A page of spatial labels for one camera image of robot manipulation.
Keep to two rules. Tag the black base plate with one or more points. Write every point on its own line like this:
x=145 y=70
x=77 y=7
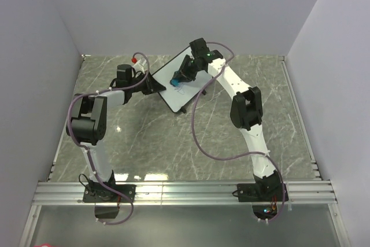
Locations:
x=252 y=192
x=98 y=194

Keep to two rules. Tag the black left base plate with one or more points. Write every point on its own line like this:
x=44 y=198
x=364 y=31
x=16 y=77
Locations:
x=98 y=194

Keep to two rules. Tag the black whiteboard stand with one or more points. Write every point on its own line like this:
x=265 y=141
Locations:
x=183 y=108

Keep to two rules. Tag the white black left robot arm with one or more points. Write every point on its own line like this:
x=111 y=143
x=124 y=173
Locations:
x=87 y=124

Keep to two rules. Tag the small black-framed whiteboard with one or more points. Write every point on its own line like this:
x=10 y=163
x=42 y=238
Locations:
x=178 y=96

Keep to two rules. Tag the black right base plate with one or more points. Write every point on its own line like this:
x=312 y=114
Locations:
x=252 y=192

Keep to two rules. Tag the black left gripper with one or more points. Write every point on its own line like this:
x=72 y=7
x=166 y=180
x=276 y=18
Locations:
x=152 y=85

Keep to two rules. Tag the aluminium right side rail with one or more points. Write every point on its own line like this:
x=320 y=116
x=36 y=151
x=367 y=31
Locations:
x=313 y=161

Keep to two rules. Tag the blue whiteboard eraser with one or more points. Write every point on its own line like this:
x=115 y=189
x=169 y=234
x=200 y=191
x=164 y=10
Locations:
x=175 y=82

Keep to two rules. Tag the aluminium rail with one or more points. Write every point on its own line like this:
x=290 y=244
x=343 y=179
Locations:
x=313 y=161
x=183 y=193

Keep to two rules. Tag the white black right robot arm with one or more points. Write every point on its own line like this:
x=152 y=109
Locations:
x=246 y=115

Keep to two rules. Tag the aluminium front rail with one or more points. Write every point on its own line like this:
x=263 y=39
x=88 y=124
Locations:
x=183 y=193

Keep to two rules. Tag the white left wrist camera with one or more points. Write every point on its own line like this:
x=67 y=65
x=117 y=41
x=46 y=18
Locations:
x=139 y=64

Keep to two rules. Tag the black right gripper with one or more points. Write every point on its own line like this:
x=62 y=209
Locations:
x=182 y=72

